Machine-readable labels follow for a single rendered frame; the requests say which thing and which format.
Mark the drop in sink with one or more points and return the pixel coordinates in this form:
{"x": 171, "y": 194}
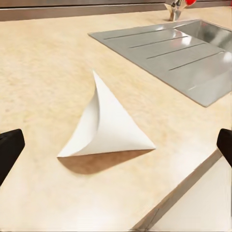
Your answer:
{"x": 194, "y": 57}

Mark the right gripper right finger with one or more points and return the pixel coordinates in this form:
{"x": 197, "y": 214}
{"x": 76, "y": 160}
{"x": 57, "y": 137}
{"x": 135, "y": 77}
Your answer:
{"x": 224, "y": 144}

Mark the cabinet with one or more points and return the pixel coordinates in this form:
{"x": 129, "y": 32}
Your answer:
{"x": 162, "y": 210}

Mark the countertop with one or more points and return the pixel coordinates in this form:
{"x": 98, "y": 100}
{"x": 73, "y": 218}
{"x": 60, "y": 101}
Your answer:
{"x": 47, "y": 83}

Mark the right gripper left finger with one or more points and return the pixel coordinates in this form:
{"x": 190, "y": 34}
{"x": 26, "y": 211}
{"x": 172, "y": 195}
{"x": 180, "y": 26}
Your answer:
{"x": 12, "y": 144}

